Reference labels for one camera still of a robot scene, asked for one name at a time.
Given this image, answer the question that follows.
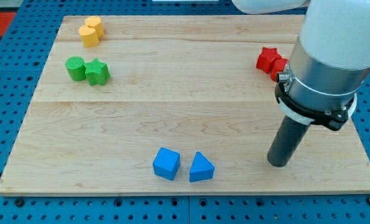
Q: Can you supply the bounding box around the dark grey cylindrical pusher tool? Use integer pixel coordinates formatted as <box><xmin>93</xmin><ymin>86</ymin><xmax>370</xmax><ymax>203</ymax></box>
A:
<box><xmin>267</xmin><ymin>116</ymin><xmax>310</xmax><ymax>167</ymax></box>

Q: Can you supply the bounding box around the green star block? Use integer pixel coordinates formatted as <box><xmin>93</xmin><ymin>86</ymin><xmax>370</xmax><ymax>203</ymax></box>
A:
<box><xmin>85</xmin><ymin>58</ymin><xmax>110</xmax><ymax>86</ymax></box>

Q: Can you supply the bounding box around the green cylinder block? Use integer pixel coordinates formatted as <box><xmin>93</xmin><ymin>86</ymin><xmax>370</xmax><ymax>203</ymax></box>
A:
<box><xmin>65</xmin><ymin>56</ymin><xmax>86</xmax><ymax>82</ymax></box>

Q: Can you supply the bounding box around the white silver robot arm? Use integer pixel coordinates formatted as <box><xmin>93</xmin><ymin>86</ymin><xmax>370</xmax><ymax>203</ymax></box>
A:
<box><xmin>232</xmin><ymin>0</ymin><xmax>370</xmax><ymax>131</ymax></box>

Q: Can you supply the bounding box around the red cylinder block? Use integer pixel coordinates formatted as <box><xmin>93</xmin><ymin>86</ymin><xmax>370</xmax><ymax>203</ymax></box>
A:
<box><xmin>270</xmin><ymin>58</ymin><xmax>289</xmax><ymax>82</ymax></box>

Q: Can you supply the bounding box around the blue cube block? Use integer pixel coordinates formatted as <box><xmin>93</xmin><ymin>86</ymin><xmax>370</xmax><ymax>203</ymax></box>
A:
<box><xmin>152</xmin><ymin>147</ymin><xmax>180</xmax><ymax>180</ymax></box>

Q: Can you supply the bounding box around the red star block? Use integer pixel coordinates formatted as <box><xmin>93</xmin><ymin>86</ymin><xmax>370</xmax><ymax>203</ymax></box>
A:
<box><xmin>256</xmin><ymin>47</ymin><xmax>282</xmax><ymax>74</ymax></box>

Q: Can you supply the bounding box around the light wooden board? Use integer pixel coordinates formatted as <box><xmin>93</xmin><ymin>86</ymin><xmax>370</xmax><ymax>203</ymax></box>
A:
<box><xmin>0</xmin><ymin>15</ymin><xmax>370</xmax><ymax>197</ymax></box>

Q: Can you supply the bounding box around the yellow hexagon block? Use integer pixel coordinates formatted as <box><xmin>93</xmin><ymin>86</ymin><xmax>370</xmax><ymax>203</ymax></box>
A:
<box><xmin>85</xmin><ymin>16</ymin><xmax>104</xmax><ymax>38</ymax></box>

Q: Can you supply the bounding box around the yellow heart block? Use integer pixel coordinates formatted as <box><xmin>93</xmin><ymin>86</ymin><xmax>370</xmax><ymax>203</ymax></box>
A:
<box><xmin>78</xmin><ymin>26</ymin><xmax>99</xmax><ymax>48</ymax></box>

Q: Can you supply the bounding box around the blue triangle block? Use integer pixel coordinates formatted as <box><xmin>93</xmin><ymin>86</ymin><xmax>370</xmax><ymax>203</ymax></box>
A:
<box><xmin>189</xmin><ymin>151</ymin><xmax>215</xmax><ymax>182</ymax></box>

